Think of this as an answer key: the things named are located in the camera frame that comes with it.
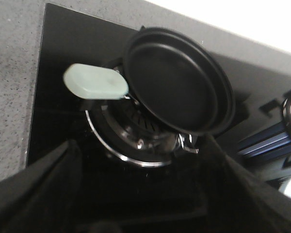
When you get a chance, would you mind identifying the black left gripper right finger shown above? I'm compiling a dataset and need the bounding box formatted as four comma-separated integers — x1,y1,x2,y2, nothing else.
198,135,291,233

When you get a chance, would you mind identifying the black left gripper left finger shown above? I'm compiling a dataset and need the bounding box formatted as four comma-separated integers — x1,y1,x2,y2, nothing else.
0,140,82,233

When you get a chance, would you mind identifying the black frying pan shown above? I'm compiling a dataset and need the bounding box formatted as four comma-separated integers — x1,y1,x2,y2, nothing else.
63,27,236,135

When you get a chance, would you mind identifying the black glass gas cooktop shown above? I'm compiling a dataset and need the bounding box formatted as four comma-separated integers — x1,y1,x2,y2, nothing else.
27,3,291,233

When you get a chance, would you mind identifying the left burner with black grate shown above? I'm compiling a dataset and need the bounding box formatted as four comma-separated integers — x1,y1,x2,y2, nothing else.
85,94,199,168

